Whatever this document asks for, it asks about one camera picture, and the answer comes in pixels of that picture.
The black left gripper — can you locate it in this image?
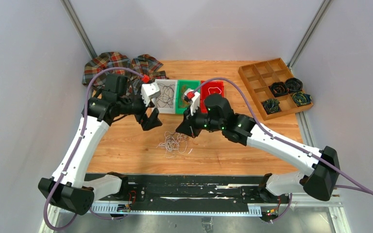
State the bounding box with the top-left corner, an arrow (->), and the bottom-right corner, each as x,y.
118,90 -> 163,130

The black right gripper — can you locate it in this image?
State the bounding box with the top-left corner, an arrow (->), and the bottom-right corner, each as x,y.
175,104 -> 223,139

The white cable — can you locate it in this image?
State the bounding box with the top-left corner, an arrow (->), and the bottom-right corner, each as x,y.
205,85 -> 224,97
155,130 -> 194,159

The orange cable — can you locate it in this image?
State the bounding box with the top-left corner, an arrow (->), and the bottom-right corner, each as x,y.
178,82 -> 195,94
177,95 -> 190,109

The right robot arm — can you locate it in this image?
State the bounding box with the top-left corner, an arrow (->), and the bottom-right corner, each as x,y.
176,94 -> 339,202

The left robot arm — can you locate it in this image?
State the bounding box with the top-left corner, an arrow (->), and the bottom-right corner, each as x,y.
38,74 -> 162,215

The green plastic bin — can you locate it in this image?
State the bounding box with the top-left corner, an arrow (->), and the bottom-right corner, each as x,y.
175,80 -> 201,115

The white plastic bin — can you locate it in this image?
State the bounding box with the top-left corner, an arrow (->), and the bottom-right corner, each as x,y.
154,79 -> 177,114

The red plastic bin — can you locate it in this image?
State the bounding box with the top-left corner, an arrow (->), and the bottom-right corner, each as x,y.
200,81 -> 224,113

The plaid cloth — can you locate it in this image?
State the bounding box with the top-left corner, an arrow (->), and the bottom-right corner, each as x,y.
82,51 -> 168,93

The rolled dark sock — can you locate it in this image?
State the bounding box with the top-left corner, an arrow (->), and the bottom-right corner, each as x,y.
261,99 -> 281,115
291,91 -> 312,107
285,78 -> 303,94
269,82 -> 288,97

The wooden compartment tray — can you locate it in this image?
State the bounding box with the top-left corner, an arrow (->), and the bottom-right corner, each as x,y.
238,58 -> 313,120

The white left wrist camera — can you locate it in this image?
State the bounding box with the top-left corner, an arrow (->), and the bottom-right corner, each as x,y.
141,82 -> 161,107

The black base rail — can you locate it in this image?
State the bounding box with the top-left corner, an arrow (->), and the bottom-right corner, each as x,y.
101,174 -> 289,214

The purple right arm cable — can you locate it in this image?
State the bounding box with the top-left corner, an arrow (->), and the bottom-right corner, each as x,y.
186,77 -> 373,222

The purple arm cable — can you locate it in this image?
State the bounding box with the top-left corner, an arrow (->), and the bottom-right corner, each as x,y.
186,77 -> 373,222
43,67 -> 150,232

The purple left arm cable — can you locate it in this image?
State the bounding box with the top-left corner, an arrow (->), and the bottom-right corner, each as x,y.
43,67 -> 150,232

